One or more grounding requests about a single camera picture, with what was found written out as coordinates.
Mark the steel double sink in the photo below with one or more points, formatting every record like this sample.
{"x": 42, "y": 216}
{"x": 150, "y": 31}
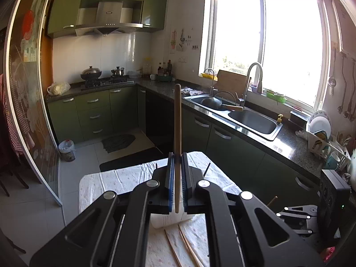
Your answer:
{"x": 256, "y": 122}

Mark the black tray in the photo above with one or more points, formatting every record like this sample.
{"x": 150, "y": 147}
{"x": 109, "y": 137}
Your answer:
{"x": 299, "y": 116}

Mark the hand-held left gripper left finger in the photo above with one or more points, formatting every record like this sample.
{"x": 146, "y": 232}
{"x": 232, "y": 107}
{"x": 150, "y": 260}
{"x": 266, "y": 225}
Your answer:
{"x": 171, "y": 183}

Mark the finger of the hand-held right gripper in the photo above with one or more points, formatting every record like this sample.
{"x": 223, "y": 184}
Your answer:
{"x": 297, "y": 224}
{"x": 301, "y": 210}

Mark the dark stone countertop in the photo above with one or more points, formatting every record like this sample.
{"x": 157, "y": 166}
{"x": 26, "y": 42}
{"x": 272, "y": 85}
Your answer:
{"x": 292, "y": 147}

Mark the white plastic bag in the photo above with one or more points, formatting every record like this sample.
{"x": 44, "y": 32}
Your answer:
{"x": 58, "y": 88}

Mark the green base kitchen cabinets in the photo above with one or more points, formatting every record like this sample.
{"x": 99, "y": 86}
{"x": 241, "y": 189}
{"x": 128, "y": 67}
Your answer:
{"x": 94, "y": 111}

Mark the small steel faucet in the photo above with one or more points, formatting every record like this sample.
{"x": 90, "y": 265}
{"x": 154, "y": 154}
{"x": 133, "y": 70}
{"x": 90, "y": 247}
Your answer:
{"x": 212, "y": 84}

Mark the glass sliding door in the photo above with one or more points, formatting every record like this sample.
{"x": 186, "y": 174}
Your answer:
{"x": 30, "y": 89}

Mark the red checkered apron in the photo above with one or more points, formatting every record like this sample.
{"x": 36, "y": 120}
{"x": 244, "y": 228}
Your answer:
{"x": 11, "y": 122}

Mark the tall steel faucet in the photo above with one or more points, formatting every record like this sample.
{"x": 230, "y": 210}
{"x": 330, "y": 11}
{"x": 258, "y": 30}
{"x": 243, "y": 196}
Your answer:
{"x": 247, "y": 78}

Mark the crumpled dish cloth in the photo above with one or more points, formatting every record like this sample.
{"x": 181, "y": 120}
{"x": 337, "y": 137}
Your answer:
{"x": 192, "y": 91}

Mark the white plates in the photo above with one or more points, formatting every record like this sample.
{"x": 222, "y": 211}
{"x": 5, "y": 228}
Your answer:
{"x": 319, "y": 122}

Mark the green basket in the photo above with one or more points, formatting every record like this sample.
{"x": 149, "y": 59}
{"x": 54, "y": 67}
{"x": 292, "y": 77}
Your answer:
{"x": 276, "y": 96}

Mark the dark patterned floor mat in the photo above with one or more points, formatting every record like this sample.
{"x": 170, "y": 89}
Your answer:
{"x": 118, "y": 143}

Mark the wooden cutting board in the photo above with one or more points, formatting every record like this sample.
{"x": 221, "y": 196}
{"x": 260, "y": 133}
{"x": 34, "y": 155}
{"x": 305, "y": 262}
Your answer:
{"x": 230, "y": 79}

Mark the window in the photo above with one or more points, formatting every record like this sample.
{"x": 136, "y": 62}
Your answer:
{"x": 278, "y": 47}

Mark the row of condiment bottles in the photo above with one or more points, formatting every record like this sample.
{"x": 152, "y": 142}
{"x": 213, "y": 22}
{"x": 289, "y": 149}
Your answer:
{"x": 165, "y": 73}

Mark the dark wooden chairs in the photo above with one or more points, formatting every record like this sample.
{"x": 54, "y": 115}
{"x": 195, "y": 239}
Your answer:
{"x": 11, "y": 175}

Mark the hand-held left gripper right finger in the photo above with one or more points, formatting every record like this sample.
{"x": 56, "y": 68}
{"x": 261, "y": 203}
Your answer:
{"x": 187, "y": 183}

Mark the metal strainer ladle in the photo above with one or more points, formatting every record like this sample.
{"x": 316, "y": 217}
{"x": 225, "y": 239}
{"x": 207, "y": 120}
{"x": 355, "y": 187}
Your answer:
{"x": 332, "y": 82}

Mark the green upper kitchen cabinets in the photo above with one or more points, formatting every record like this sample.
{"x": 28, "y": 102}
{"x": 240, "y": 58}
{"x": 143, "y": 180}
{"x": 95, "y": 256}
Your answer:
{"x": 64, "y": 11}

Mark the black wok with lid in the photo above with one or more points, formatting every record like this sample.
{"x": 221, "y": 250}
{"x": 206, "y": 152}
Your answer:
{"x": 91, "y": 73}

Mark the wall decal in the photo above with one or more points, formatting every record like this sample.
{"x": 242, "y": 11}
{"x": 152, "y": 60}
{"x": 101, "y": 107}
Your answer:
{"x": 179, "y": 40}

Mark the small trash bin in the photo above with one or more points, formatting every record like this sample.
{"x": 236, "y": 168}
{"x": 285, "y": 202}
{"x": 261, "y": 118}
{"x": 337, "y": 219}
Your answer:
{"x": 67, "y": 150}

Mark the person's pink patterned clothing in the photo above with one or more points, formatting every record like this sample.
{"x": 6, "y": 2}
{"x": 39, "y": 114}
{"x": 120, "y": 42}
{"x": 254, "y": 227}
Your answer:
{"x": 329, "y": 254}

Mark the white dish rack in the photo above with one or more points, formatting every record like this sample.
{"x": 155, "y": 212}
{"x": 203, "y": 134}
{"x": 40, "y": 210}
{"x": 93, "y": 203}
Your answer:
{"x": 315, "y": 144}

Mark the white plastic utensil holder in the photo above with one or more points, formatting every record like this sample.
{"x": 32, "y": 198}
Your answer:
{"x": 169, "y": 221}

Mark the gas stove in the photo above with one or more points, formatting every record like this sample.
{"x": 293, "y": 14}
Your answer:
{"x": 108, "y": 82}

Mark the steel range hood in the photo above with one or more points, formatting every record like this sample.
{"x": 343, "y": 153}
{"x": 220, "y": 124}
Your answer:
{"x": 108, "y": 14}

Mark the wall outlet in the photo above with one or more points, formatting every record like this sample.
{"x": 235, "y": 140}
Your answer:
{"x": 182, "y": 59}

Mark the yellow basket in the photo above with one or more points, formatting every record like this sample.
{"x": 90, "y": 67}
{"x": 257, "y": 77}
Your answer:
{"x": 208, "y": 75}

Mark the white floral tablecloth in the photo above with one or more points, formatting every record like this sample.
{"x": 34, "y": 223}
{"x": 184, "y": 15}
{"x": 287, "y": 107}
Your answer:
{"x": 111, "y": 183}

